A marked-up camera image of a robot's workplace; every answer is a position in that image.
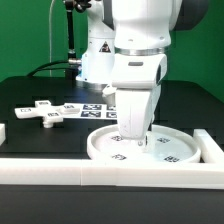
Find white front fence bar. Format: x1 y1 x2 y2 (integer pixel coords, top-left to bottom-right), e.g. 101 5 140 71
0 158 224 190

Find grey cable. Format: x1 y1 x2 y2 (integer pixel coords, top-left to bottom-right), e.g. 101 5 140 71
48 0 58 78

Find black cables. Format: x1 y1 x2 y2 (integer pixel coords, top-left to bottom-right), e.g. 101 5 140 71
26 59 83 78

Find white cross table base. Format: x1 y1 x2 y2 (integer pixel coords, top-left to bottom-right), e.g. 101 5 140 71
14 100 81 128

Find black camera stand pole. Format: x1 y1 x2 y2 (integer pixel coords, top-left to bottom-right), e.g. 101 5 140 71
63 0 91 60

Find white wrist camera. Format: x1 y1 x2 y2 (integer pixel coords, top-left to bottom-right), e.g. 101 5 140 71
102 85 116 106

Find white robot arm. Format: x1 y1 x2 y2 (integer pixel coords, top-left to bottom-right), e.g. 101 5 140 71
77 0 209 140

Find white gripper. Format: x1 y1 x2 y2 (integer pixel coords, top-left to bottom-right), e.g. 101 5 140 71
111 54 167 140

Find white left fence block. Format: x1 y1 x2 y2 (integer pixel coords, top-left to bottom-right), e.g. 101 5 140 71
0 123 6 146

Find white round table top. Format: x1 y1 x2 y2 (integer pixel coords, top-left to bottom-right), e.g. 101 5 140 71
87 125 201 163

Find white fence bar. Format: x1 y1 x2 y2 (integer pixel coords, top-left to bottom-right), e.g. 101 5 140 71
0 158 224 190
193 129 224 165

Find white marker sheet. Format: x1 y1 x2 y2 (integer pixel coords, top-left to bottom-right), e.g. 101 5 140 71
66 104 117 120

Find white right fence bar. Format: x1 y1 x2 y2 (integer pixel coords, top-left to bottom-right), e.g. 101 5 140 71
193 129 224 165

